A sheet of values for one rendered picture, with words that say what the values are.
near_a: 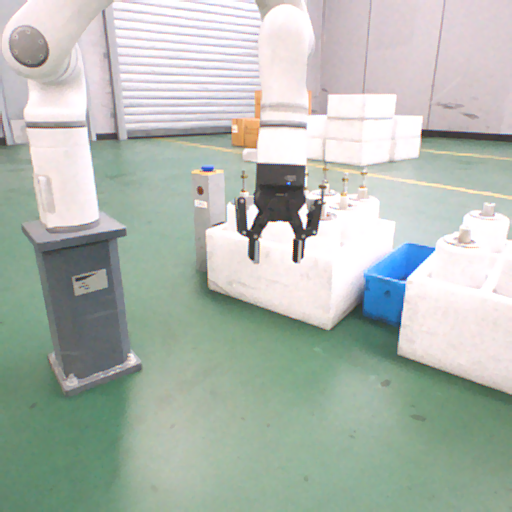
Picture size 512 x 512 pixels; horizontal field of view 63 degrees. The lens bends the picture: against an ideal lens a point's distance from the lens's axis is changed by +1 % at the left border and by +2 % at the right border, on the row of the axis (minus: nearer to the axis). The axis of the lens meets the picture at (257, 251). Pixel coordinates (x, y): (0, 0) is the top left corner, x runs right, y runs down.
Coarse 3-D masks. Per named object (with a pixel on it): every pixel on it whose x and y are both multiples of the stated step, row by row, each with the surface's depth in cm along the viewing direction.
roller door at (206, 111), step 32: (128, 0) 515; (160, 0) 537; (192, 0) 561; (224, 0) 588; (128, 32) 524; (160, 32) 548; (192, 32) 573; (224, 32) 601; (256, 32) 631; (128, 64) 535; (160, 64) 558; (192, 64) 585; (224, 64) 614; (256, 64) 649; (128, 96) 545; (160, 96) 570; (192, 96) 598; (224, 96) 628; (128, 128) 556; (160, 128) 583; (192, 128) 613; (224, 128) 644
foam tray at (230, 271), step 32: (224, 224) 119; (384, 224) 119; (224, 256) 113; (288, 256) 100; (320, 256) 95; (352, 256) 101; (224, 288) 116; (256, 288) 109; (288, 288) 102; (320, 288) 97; (352, 288) 105; (320, 320) 99
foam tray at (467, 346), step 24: (432, 264) 90; (408, 288) 84; (432, 288) 81; (456, 288) 79; (408, 312) 85; (432, 312) 82; (456, 312) 80; (480, 312) 77; (504, 312) 74; (408, 336) 87; (432, 336) 84; (456, 336) 81; (480, 336) 78; (504, 336) 76; (432, 360) 85; (456, 360) 82; (480, 360) 79; (504, 360) 77; (504, 384) 78
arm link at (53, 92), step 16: (80, 64) 70; (32, 80) 69; (64, 80) 69; (80, 80) 70; (32, 96) 69; (48, 96) 69; (64, 96) 69; (80, 96) 70; (32, 112) 66; (48, 112) 65; (64, 112) 66; (80, 112) 69
